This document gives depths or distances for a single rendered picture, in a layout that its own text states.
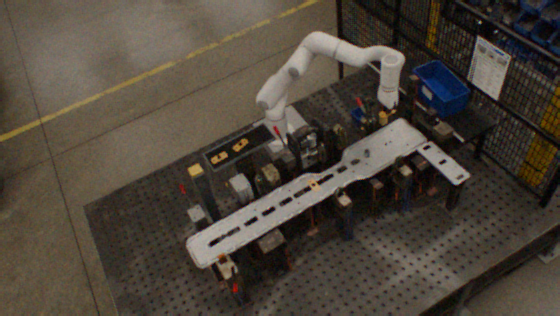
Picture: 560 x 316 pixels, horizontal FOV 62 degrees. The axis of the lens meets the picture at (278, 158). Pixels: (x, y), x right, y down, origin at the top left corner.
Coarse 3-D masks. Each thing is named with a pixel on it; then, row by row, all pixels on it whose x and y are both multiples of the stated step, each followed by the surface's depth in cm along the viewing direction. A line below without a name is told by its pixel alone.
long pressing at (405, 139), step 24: (360, 144) 255; (384, 144) 253; (408, 144) 251; (336, 168) 247; (360, 168) 245; (384, 168) 244; (288, 192) 241; (312, 192) 239; (240, 216) 236; (264, 216) 234; (288, 216) 233; (192, 240) 231; (240, 240) 227
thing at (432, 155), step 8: (432, 144) 249; (424, 152) 246; (432, 152) 245; (440, 152) 245; (432, 160) 242; (440, 160) 241; (448, 160) 241; (440, 168) 238; (448, 168) 238; (456, 168) 237; (448, 176) 235; (456, 176) 234; (464, 176) 234
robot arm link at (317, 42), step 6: (312, 36) 216; (318, 36) 215; (324, 36) 215; (330, 36) 216; (306, 42) 220; (312, 42) 216; (318, 42) 215; (324, 42) 214; (330, 42) 214; (336, 42) 214; (306, 48) 222; (312, 48) 218; (318, 48) 216; (324, 48) 215; (330, 48) 214; (324, 54) 219; (330, 54) 216
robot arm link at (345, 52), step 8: (336, 48) 213; (344, 48) 212; (352, 48) 212; (360, 48) 213; (368, 48) 214; (376, 48) 214; (384, 48) 215; (336, 56) 215; (344, 56) 213; (352, 56) 212; (360, 56) 211; (368, 56) 213; (376, 56) 217; (400, 56) 213; (352, 64) 214; (360, 64) 213
